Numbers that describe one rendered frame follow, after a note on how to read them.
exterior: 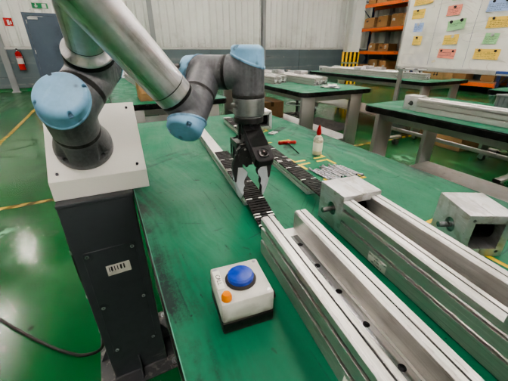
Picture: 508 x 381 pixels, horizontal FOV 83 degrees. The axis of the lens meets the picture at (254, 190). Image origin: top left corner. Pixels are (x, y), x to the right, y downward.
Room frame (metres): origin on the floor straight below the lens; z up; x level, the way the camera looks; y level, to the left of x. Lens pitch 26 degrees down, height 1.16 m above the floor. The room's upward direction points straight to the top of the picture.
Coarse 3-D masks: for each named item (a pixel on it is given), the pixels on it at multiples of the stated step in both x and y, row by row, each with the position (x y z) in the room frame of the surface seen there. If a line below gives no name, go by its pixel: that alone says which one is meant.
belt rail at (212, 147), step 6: (204, 132) 1.31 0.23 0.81; (204, 138) 1.21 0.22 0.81; (210, 138) 1.21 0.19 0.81; (204, 144) 1.19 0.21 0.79; (210, 144) 1.12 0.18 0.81; (216, 144) 1.12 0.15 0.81; (210, 150) 1.07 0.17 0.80; (216, 150) 1.04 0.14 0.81; (222, 150) 1.04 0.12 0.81; (216, 156) 0.98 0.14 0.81; (216, 162) 0.98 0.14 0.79; (222, 168) 0.89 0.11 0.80; (228, 174) 0.82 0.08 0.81; (228, 180) 0.82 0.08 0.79; (234, 186) 0.77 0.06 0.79; (246, 204) 0.67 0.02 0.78
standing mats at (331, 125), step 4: (316, 120) 5.15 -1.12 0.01; (320, 120) 5.15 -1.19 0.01; (324, 120) 5.15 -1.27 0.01; (328, 120) 5.14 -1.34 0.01; (332, 120) 5.14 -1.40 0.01; (316, 124) 4.86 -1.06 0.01; (320, 124) 4.86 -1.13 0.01; (324, 124) 4.86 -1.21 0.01; (328, 124) 4.86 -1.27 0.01; (332, 124) 4.86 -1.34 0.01; (336, 124) 4.86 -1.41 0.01; (340, 124) 4.86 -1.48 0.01; (344, 124) 4.86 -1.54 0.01; (328, 128) 4.60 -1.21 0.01; (332, 128) 4.60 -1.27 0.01; (336, 128) 4.60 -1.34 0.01; (340, 128) 4.60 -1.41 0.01; (344, 128) 4.59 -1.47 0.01
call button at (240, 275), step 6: (234, 270) 0.34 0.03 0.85; (240, 270) 0.34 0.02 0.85; (246, 270) 0.34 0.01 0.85; (228, 276) 0.33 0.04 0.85; (234, 276) 0.32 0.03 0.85; (240, 276) 0.32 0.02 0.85; (246, 276) 0.32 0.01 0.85; (252, 276) 0.33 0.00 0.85; (234, 282) 0.32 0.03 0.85; (240, 282) 0.31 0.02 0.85; (246, 282) 0.32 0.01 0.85
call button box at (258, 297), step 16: (224, 272) 0.35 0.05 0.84; (256, 272) 0.35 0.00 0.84; (224, 288) 0.31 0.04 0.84; (240, 288) 0.31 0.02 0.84; (256, 288) 0.31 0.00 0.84; (272, 288) 0.35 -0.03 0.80; (224, 304) 0.29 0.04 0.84; (240, 304) 0.29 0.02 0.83; (256, 304) 0.30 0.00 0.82; (272, 304) 0.31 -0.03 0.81; (224, 320) 0.28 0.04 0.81; (240, 320) 0.29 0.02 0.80; (256, 320) 0.30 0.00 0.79
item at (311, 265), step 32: (320, 224) 0.45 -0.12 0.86; (288, 256) 0.36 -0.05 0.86; (320, 256) 0.40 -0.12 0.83; (352, 256) 0.36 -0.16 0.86; (288, 288) 0.35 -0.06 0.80; (320, 288) 0.29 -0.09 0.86; (352, 288) 0.32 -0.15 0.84; (384, 288) 0.29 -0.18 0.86; (320, 320) 0.27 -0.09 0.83; (352, 320) 0.24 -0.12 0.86; (384, 320) 0.26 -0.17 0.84; (416, 320) 0.24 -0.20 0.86; (352, 352) 0.21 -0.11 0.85; (384, 352) 0.20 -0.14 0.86; (416, 352) 0.21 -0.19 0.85; (448, 352) 0.20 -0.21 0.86
